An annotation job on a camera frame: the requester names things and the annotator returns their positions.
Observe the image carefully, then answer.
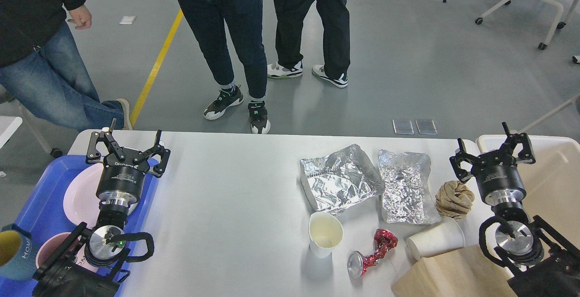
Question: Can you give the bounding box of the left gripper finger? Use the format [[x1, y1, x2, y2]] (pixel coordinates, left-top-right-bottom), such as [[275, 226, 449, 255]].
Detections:
[[131, 129, 171, 178], [86, 118, 127, 166]]

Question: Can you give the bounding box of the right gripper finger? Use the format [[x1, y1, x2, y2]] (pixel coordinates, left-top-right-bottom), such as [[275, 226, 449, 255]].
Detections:
[[494, 122, 536, 168], [449, 138, 485, 184]]

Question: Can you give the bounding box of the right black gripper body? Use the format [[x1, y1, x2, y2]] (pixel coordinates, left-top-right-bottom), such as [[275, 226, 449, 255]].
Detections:
[[473, 164, 526, 207]]

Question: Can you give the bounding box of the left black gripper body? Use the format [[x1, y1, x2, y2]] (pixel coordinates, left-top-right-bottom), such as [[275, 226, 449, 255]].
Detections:
[[96, 159, 150, 207]]

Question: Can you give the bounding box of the pink plate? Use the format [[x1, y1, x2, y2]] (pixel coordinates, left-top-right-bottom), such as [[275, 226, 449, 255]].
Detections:
[[63, 163, 140, 228]]

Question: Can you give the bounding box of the pink mug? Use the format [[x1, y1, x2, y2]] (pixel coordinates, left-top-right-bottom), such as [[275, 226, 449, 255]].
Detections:
[[35, 232, 98, 272]]

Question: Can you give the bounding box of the dark teal mug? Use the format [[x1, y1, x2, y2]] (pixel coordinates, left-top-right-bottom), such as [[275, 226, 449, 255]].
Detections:
[[0, 223, 39, 281]]

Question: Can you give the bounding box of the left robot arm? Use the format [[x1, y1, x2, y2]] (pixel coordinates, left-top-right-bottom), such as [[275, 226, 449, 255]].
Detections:
[[32, 127, 171, 297]]

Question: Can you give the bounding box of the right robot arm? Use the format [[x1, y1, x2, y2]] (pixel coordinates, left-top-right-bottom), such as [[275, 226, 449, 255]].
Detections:
[[449, 122, 580, 297]]

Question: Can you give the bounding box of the crumpled brown paper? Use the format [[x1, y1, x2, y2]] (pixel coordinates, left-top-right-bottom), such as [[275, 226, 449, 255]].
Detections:
[[435, 180, 475, 221]]

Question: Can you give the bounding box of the beige plastic bin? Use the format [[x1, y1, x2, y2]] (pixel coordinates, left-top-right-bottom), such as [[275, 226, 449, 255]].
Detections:
[[476, 134, 580, 252]]

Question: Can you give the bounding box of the right floor plate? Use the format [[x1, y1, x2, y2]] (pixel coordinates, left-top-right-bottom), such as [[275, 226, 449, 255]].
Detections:
[[415, 119, 438, 135]]

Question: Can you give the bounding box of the floor plate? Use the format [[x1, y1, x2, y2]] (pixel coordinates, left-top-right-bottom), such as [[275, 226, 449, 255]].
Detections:
[[415, 119, 438, 135], [392, 119, 415, 135]]

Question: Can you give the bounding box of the narrow crumpled foil sheet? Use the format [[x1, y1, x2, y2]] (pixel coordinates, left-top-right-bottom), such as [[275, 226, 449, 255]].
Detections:
[[378, 149, 442, 225]]

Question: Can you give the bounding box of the left floor plate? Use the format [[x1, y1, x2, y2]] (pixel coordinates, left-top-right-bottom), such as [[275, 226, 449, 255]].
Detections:
[[392, 119, 415, 135]]

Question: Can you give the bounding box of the lying white paper cup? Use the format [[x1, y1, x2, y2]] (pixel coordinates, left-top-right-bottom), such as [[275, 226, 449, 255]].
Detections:
[[406, 216, 465, 260]]

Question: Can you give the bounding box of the white side table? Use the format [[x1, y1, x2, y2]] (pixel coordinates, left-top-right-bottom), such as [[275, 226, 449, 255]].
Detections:
[[0, 115, 23, 148]]

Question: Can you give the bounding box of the person in blue jeans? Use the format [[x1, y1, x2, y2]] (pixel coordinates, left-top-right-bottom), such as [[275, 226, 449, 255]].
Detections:
[[0, 0, 132, 131]]

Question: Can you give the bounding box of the crushed red can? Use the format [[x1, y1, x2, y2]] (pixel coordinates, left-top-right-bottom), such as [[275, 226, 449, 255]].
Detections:
[[347, 229, 398, 278]]

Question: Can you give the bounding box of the large crumpled foil sheet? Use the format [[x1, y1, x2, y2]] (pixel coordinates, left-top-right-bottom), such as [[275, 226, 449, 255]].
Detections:
[[299, 144, 385, 216]]

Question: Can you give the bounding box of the upright white paper cup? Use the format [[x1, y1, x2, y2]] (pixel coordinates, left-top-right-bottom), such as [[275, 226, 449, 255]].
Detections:
[[308, 212, 343, 258]]

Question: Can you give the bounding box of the person in dark jeans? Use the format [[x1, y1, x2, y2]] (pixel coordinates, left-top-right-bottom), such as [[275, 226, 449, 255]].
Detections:
[[178, 0, 271, 134]]

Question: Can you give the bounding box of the person in grey sweater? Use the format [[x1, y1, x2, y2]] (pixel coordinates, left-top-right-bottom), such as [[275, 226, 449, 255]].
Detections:
[[267, 0, 351, 89]]

